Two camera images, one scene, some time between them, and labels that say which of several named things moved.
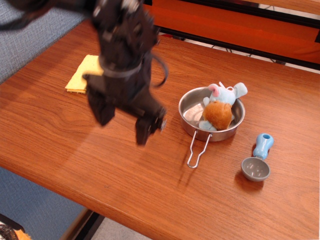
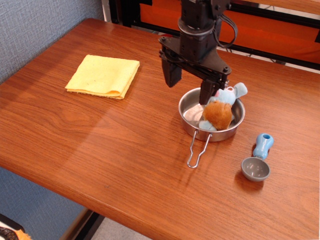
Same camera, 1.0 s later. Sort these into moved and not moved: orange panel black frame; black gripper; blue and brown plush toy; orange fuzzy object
Moved: black gripper
Not moved: orange fuzzy object; blue and brown plush toy; orange panel black frame
